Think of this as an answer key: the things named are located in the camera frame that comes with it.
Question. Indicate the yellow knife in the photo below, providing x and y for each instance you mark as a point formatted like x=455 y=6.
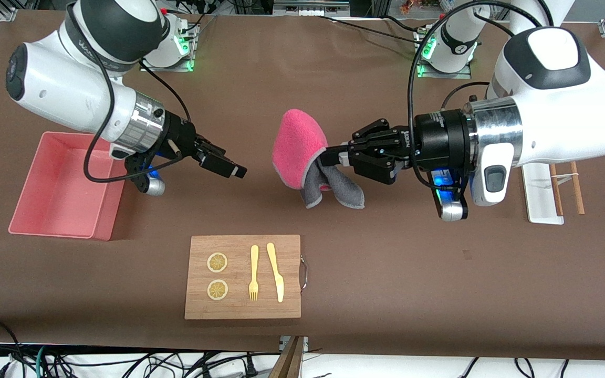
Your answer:
x=276 y=273

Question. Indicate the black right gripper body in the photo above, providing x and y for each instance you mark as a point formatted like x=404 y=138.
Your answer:
x=180 y=134

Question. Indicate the wooden cutting board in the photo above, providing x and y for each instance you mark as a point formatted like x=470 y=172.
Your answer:
x=292 y=247

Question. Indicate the pink and grey cloth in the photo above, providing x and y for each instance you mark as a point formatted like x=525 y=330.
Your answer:
x=297 y=147

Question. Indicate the grey power strip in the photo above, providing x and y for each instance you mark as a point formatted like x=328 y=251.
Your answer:
x=310 y=6

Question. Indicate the pink plastic bin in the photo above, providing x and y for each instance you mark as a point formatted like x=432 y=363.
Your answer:
x=55 y=194

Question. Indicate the wooden plank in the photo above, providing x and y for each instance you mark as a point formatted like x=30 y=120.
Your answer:
x=289 y=362

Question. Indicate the white rubber band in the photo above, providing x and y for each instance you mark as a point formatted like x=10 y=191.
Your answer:
x=565 y=177

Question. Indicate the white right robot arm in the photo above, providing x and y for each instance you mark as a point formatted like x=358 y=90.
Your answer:
x=61 y=94

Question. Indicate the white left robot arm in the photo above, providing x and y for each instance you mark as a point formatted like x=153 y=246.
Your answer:
x=560 y=121

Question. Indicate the lemon slice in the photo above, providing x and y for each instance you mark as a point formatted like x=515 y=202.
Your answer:
x=217 y=290
x=217 y=262

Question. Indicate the colourful small toys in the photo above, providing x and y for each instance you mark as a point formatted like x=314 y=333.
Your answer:
x=410 y=5

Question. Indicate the white rectangular tray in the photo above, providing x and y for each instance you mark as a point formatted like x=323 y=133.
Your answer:
x=539 y=205

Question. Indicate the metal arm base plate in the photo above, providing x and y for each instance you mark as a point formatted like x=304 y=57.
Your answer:
x=189 y=50
x=422 y=73

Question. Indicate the yellow fork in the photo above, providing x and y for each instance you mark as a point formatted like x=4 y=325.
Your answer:
x=253 y=262

